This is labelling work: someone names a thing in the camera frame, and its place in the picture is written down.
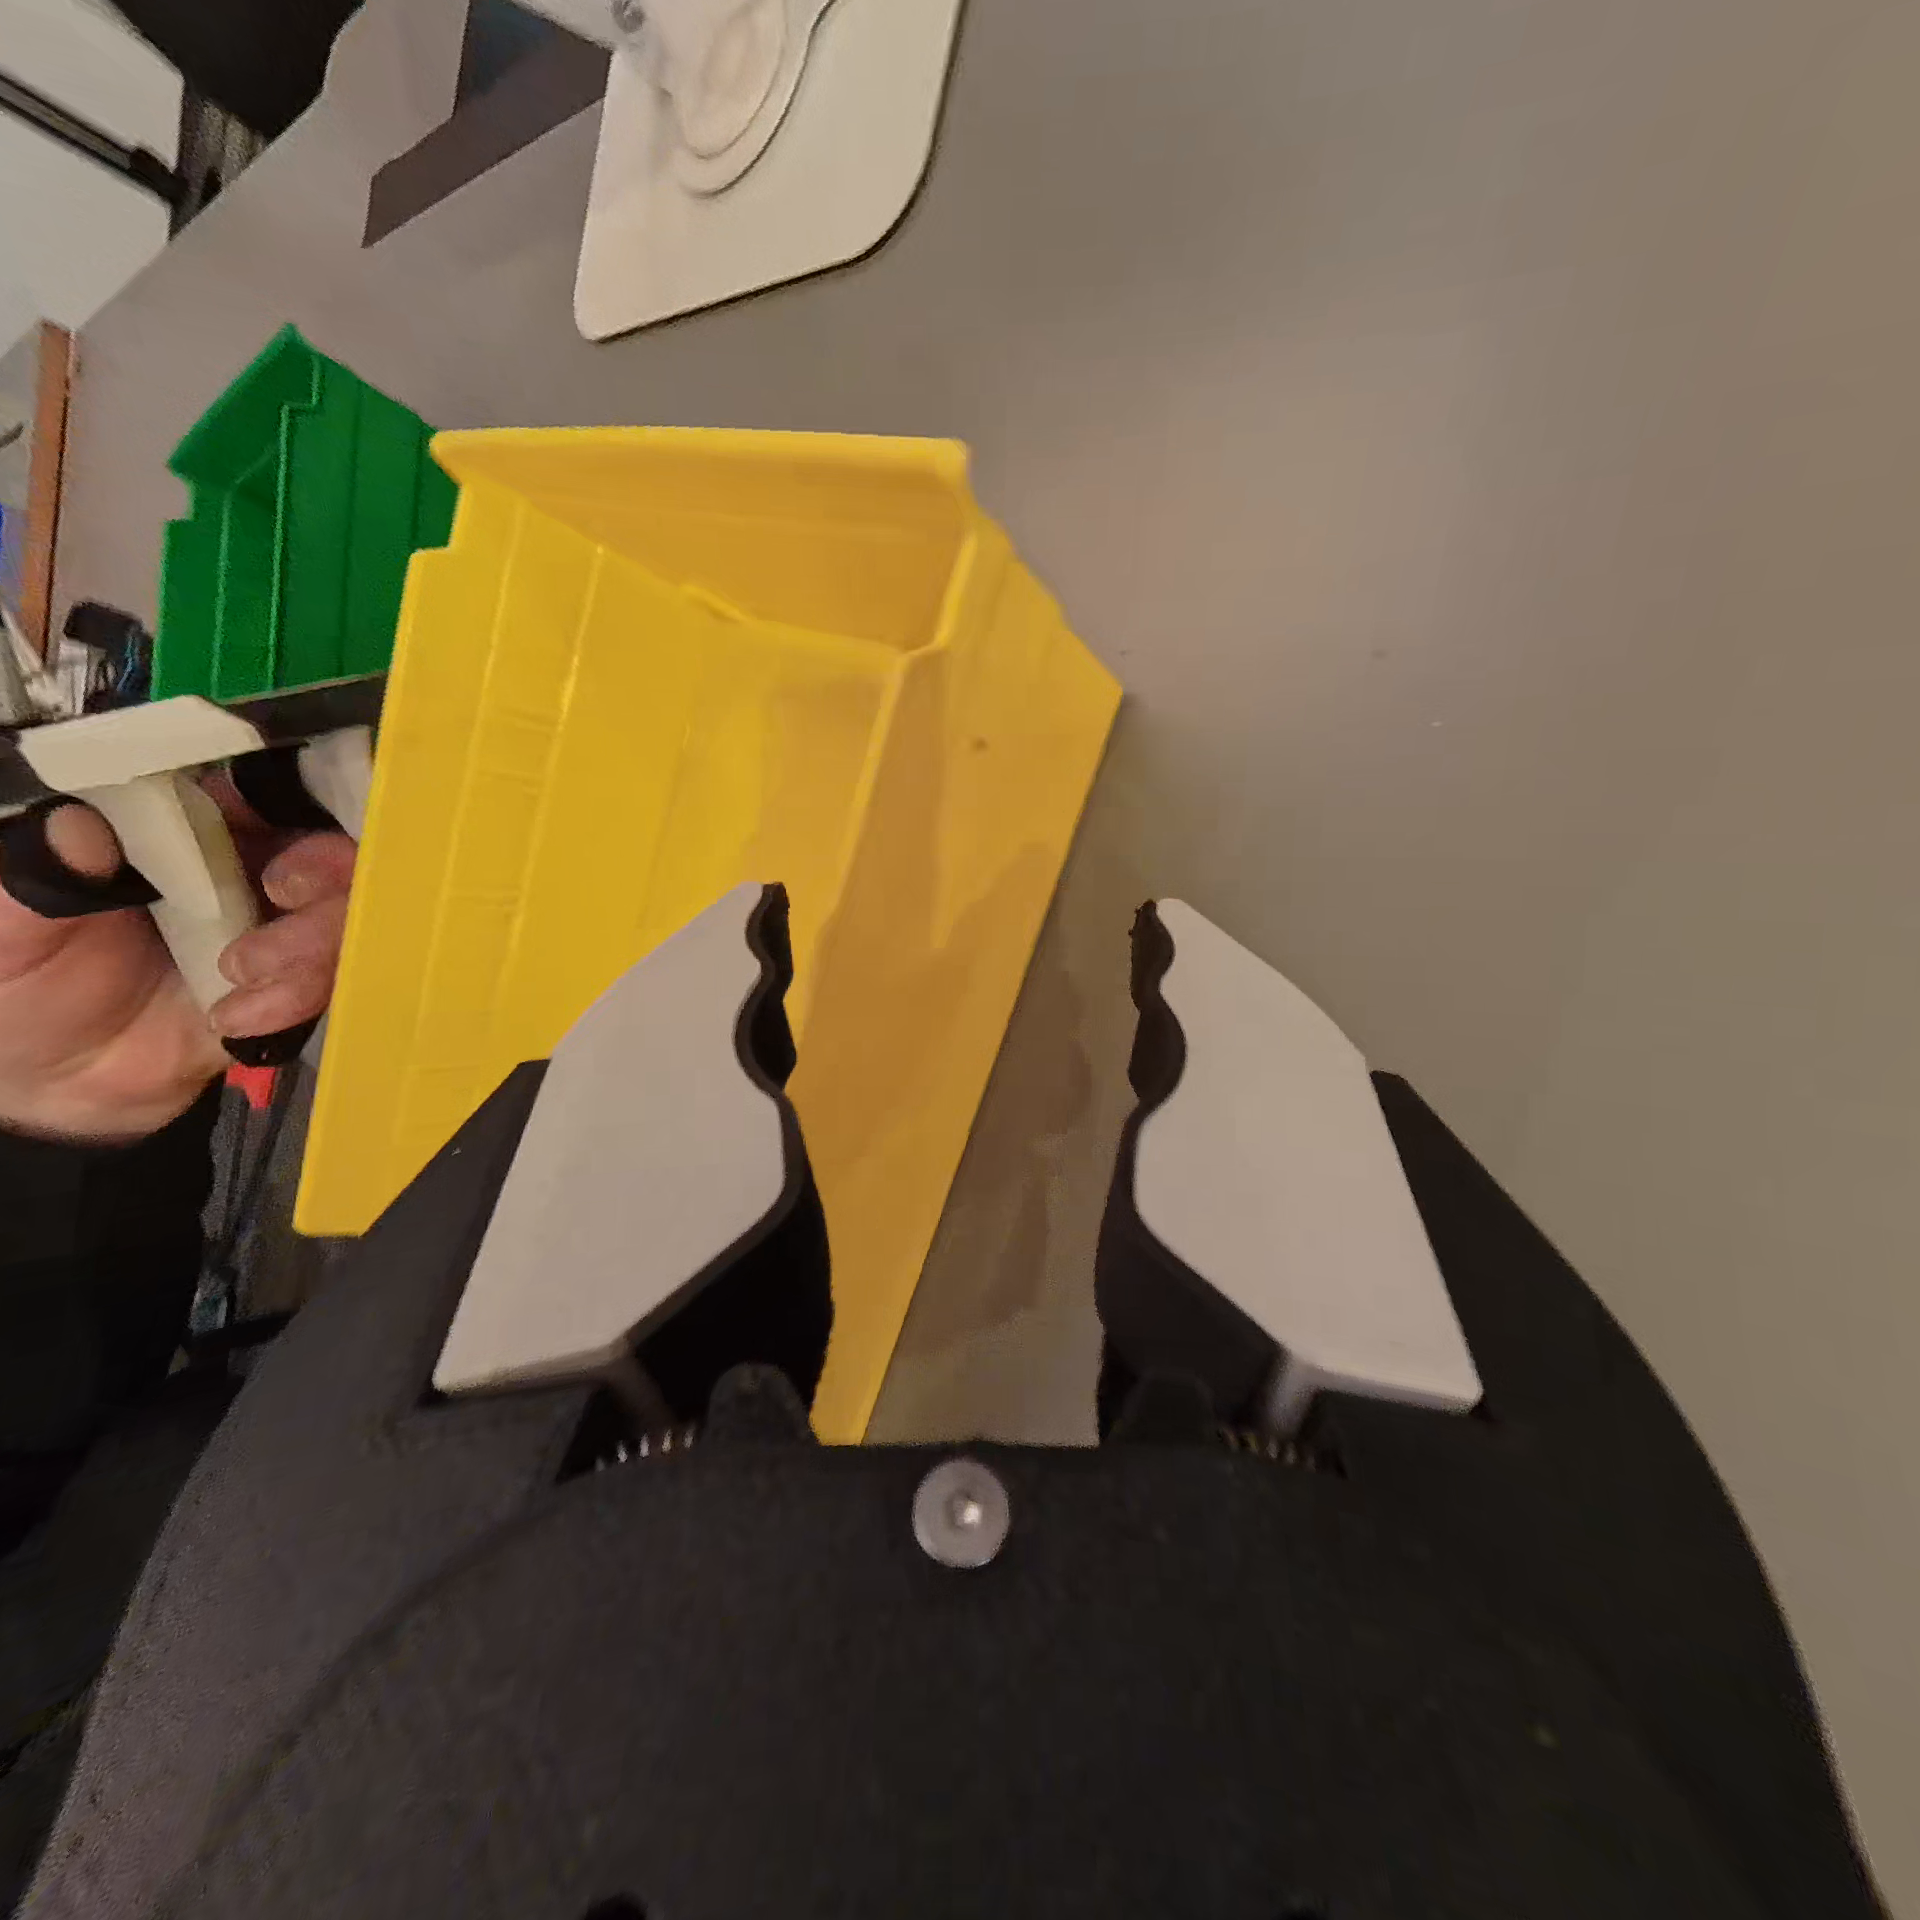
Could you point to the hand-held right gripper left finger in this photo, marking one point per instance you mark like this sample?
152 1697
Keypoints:
629 1171

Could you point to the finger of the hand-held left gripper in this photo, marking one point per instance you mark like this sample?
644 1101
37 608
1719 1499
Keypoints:
339 787

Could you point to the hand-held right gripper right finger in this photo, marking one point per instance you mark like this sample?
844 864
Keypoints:
1289 1185

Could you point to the yellow plastic box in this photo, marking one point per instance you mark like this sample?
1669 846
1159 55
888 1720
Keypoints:
600 827

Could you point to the green plastic box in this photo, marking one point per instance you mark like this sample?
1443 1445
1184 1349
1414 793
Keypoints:
301 524

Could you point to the person's left hand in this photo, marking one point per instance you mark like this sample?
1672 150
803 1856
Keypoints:
91 1036

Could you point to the red plastic object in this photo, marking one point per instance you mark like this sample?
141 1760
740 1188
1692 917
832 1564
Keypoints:
254 1085

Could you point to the white board stand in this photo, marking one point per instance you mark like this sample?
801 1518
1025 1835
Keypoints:
750 165

